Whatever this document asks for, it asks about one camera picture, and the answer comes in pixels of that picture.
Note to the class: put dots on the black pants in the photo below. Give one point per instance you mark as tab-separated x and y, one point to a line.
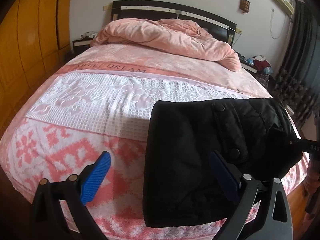
186	182

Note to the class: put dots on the right hand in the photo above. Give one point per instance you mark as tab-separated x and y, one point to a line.
311	181

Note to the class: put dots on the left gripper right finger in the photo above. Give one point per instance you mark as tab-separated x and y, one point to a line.
261	208

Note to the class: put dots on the dark wooden headboard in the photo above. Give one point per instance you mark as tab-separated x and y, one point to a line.
219	27

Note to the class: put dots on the brown wall lamp right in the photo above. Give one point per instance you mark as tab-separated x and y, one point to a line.
244	6

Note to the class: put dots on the pink fluffy quilt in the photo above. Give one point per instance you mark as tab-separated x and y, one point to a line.
174	36

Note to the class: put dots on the dark patterned curtain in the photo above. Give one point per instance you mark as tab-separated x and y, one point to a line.
297	81

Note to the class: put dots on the pink white patterned bedspread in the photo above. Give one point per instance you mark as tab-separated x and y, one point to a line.
102	101

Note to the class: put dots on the dark nightstand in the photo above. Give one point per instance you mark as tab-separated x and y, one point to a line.
264	80
83	42

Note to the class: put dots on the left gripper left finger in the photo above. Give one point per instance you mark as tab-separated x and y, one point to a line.
48	220

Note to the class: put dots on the dark right nightstand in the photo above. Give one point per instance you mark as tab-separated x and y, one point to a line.
264	80

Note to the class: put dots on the clutter on nightstand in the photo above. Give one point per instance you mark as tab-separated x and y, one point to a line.
261	64

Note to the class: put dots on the orange wooden wardrobe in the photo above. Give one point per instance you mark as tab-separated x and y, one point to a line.
35	43

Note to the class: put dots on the dark left nightstand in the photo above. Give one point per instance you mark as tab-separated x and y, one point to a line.
83	42

